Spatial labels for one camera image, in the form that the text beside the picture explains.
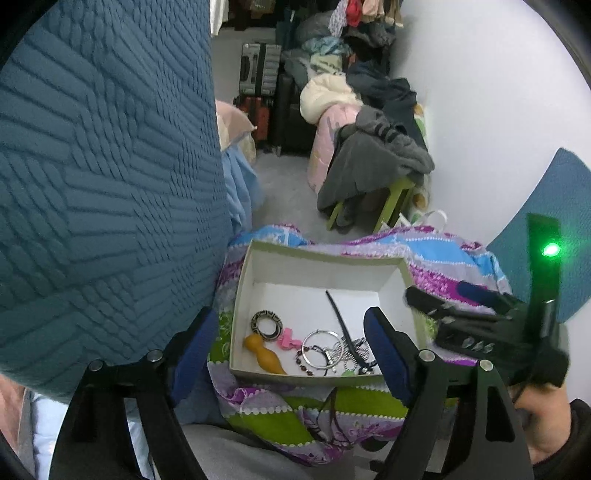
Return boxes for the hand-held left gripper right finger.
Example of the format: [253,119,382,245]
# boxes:
[363,307,534,480]

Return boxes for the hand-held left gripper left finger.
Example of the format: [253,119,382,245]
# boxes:
[48,307,220,480]

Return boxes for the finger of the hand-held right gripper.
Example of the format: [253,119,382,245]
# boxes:
[456,281,519,315]
[405,285,515,370]

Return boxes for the black hair stick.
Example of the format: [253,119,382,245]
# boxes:
[325,289,377,374]

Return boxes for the orange gourd pendant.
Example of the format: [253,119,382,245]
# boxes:
[243,335,288,376]

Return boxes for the patterned round bangle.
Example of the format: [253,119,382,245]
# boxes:
[250,310,283,340]

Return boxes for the thin silver hoop bangle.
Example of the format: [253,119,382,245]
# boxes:
[301,329,345,370]

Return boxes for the dark bead bracelet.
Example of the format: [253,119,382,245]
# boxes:
[298,344,333,372]

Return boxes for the pink hair clip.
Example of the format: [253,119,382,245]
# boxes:
[277,328,303,352]

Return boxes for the white cardboard box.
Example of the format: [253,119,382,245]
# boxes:
[229,240,428,388]

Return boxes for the person's right forearm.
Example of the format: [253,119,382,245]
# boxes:
[531,399,591,480]

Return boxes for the person's right hand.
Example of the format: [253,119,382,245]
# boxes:
[510,383,578,467]

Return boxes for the colourful striped blanket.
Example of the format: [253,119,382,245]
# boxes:
[208,224,513,464]

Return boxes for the grey cloth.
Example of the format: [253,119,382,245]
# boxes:
[182,422,384,480]

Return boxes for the floral green board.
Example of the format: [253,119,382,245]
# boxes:
[409,104,432,222]

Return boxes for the green plastic stool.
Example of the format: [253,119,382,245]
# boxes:
[327,178,416,234]

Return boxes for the light blue bedsheet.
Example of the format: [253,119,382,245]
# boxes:
[30,392,155,480]

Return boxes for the blue bed skirt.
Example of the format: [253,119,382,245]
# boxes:
[222,143,266,236]

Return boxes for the grey striped hoodie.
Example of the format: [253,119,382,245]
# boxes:
[318,106,435,227]

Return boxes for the pink beige blanket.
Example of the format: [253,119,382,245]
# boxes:
[0,374,28,462]

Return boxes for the pink quilt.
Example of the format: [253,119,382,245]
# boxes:
[307,104,363,195]

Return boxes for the navy garment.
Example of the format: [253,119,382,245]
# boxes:
[346,62,428,148]

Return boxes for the checkered beige pillow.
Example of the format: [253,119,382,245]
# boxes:
[216,102,257,151]

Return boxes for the red suitcase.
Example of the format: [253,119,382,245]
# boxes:
[233,95,273,141]

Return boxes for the cream quilt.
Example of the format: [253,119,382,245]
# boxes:
[300,74,363,123]

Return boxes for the black suitcase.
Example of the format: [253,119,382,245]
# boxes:
[270,71,319,155]

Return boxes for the dark grey garment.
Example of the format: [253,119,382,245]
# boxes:
[344,21,398,47]

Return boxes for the light blue garment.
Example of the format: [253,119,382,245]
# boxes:
[302,37,347,58]

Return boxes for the silver suitcase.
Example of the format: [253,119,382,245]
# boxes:
[239,43,282,97]

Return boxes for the hanging socks and underwear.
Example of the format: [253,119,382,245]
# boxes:
[330,0,402,35]

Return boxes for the dark hanging clothes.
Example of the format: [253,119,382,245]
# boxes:
[226,0,278,14]

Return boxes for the dark cord necklace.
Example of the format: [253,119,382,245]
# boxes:
[305,388,356,448]

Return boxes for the white bag handles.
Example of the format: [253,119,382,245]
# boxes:
[399,210,448,232]

